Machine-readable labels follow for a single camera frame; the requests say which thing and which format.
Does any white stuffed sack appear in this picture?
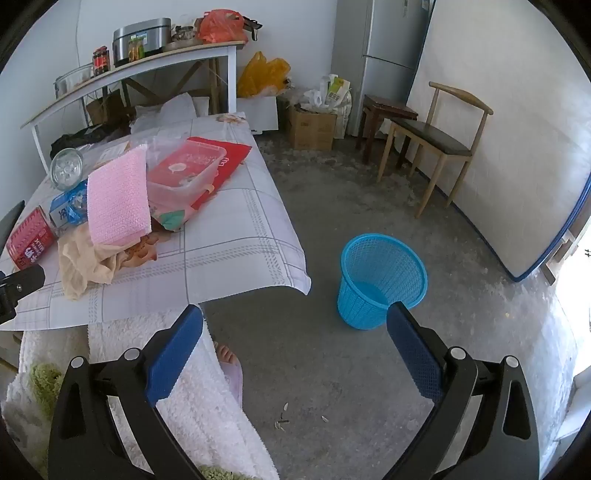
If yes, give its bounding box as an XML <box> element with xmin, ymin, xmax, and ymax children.
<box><xmin>131</xmin><ymin>92</ymin><xmax>208</xmax><ymax>134</ymax></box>

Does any white fluffy robe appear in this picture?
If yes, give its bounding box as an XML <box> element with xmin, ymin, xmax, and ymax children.
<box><xmin>0</xmin><ymin>309</ymin><xmax>280</xmax><ymax>480</ymax></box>

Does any dark wooden stool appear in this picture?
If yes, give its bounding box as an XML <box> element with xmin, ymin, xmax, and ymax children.
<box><xmin>355</xmin><ymin>95</ymin><xmax>419</xmax><ymax>164</ymax></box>

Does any clear plastic food container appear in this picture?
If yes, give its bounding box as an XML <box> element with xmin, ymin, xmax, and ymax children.
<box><xmin>145</xmin><ymin>140</ymin><xmax>228</xmax><ymax>206</ymax></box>

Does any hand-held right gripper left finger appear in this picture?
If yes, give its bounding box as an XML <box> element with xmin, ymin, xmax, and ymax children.
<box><xmin>47</xmin><ymin>304</ymin><xmax>206</xmax><ymax>480</ymax></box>

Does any silver refrigerator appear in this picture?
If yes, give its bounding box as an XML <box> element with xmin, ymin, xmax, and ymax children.
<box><xmin>332</xmin><ymin>0</ymin><xmax>437</xmax><ymax>137</ymax></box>

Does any white cardboard box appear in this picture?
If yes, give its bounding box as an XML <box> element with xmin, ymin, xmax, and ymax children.
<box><xmin>236</xmin><ymin>95</ymin><xmax>279</xmax><ymax>134</ymax></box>

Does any brown cardboard box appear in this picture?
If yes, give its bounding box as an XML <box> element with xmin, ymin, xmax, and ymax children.
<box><xmin>287</xmin><ymin>105</ymin><xmax>338</xmax><ymax>151</ymax></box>
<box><xmin>85</xmin><ymin>90</ymin><xmax>125</xmax><ymax>125</ymax></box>

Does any green plastic bottle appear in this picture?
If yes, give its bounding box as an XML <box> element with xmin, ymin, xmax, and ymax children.
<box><xmin>48</xmin><ymin>147</ymin><xmax>86</xmax><ymax>191</ymax></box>

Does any black plastic bag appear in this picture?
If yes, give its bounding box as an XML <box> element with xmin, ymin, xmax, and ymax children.
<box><xmin>50</xmin><ymin>122</ymin><xmax>132</xmax><ymax>158</ymax></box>

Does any blue white toothpaste box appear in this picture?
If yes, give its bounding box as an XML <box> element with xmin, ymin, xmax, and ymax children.
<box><xmin>48</xmin><ymin>180</ymin><xmax>90</xmax><ymax>229</ymax></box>

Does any white plastic bag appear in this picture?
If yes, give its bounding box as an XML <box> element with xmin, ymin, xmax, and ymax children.
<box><xmin>298</xmin><ymin>88</ymin><xmax>331</xmax><ymax>114</ymax></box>

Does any red snack bag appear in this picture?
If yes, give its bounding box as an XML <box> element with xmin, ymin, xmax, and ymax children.
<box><xmin>148</xmin><ymin>136</ymin><xmax>253</xmax><ymax>232</ymax></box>

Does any red drink can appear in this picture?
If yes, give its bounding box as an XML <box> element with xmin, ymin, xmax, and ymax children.
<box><xmin>6</xmin><ymin>206</ymin><xmax>58</xmax><ymax>271</ymax></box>

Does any white side table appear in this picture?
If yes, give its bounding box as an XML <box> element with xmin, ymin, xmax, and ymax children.
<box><xmin>19</xmin><ymin>40</ymin><xmax>247</xmax><ymax>174</ymax></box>

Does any orange plastic bag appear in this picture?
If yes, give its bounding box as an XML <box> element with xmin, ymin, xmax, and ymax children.
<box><xmin>197</xmin><ymin>10</ymin><xmax>250</xmax><ymax>44</ymax></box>

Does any white mattress with blue edge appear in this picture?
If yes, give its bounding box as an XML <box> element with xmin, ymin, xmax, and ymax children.
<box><xmin>405</xmin><ymin>0</ymin><xmax>591</xmax><ymax>282</ymax></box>

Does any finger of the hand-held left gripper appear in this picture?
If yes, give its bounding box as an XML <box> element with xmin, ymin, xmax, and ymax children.
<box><xmin>0</xmin><ymin>263</ymin><xmax>47</xmax><ymax>326</ymax></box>

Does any beige cloth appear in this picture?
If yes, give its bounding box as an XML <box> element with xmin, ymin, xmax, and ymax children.
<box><xmin>58</xmin><ymin>224</ymin><xmax>139</xmax><ymax>302</ymax></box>

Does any blue plastic basket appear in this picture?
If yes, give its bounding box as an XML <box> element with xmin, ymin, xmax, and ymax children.
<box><xmin>337</xmin><ymin>233</ymin><xmax>428</xmax><ymax>330</ymax></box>

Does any pink bubble wrap sheet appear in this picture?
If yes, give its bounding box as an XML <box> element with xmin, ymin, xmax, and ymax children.
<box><xmin>86</xmin><ymin>144</ymin><xmax>153</xmax><ymax>246</ymax></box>

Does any dark sauce jar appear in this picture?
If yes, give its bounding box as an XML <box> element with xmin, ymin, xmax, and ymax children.
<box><xmin>91</xmin><ymin>45</ymin><xmax>113</xmax><ymax>77</ymax></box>

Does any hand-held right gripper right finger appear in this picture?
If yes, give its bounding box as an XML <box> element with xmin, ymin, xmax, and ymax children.
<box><xmin>385</xmin><ymin>302</ymin><xmax>541</xmax><ymax>480</ymax></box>

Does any white green printed sack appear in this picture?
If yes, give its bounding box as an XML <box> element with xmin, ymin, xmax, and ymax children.
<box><xmin>321</xmin><ymin>74</ymin><xmax>354</xmax><ymax>139</ymax></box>

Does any silver rice cooker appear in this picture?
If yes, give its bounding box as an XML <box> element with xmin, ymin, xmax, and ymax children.
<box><xmin>112</xmin><ymin>17</ymin><xmax>172</xmax><ymax>68</ymax></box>

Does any yellow plastic bag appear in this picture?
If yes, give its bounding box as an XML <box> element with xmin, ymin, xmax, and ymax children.
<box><xmin>237</xmin><ymin>51</ymin><xmax>293</xmax><ymax>99</ymax></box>

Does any light wooden chair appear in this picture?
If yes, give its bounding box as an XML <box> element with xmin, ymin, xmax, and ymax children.
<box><xmin>376</xmin><ymin>82</ymin><xmax>494</xmax><ymax>219</ymax></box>

